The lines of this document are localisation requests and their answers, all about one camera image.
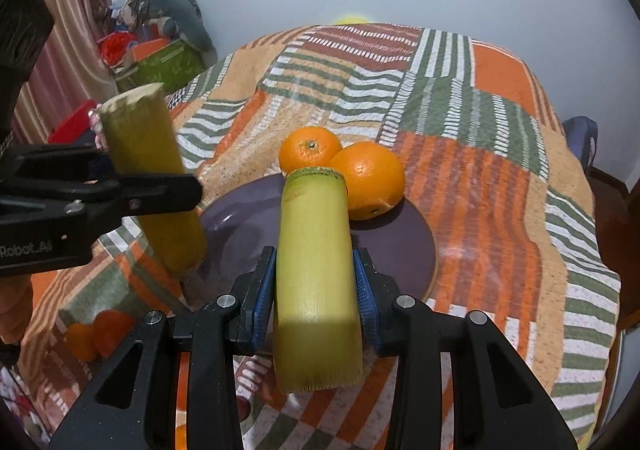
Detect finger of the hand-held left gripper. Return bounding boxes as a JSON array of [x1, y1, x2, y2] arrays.
[[12, 144, 110, 183], [64, 172, 203, 231]]

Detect striped curtain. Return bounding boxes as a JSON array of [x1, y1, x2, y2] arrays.
[[10, 0, 121, 145]]

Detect large orange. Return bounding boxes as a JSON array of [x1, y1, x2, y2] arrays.
[[330, 141, 406, 221]]

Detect red box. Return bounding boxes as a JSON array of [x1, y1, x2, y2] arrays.
[[47, 100, 101, 145]]

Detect yellow sugarcane piece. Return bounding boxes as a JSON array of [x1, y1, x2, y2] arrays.
[[272, 168, 364, 394]]

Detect person's left hand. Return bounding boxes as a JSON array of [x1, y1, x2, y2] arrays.
[[0, 276, 34, 347]]

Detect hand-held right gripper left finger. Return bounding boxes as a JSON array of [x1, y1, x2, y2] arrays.
[[47, 246, 278, 450]]

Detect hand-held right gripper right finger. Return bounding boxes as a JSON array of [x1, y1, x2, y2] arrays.
[[352, 247, 578, 450]]

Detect striped patchwork tablecloth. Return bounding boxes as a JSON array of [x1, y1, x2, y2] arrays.
[[10, 24, 623, 450]]

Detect small tangerine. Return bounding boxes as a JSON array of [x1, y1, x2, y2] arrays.
[[92, 310, 136, 358], [65, 322, 98, 362]]

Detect green sugarcane piece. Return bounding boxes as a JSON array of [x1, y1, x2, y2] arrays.
[[97, 82, 208, 275]]

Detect purple plate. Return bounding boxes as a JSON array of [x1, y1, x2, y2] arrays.
[[195, 173, 438, 303]]

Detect pink toy figure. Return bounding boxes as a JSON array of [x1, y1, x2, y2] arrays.
[[87, 104, 108, 151]]

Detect orange with green stem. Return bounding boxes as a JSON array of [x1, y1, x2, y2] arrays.
[[278, 126, 343, 178]]

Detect red plastic bag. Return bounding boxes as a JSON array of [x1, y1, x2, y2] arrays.
[[97, 32, 136, 68]]

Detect grey cushion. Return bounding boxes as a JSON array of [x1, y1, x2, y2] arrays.
[[145, 0, 213, 53]]

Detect green storage box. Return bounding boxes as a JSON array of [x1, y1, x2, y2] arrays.
[[112, 37, 208, 95]]

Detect wooden chair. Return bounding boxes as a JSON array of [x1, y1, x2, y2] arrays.
[[585, 165, 638, 331]]

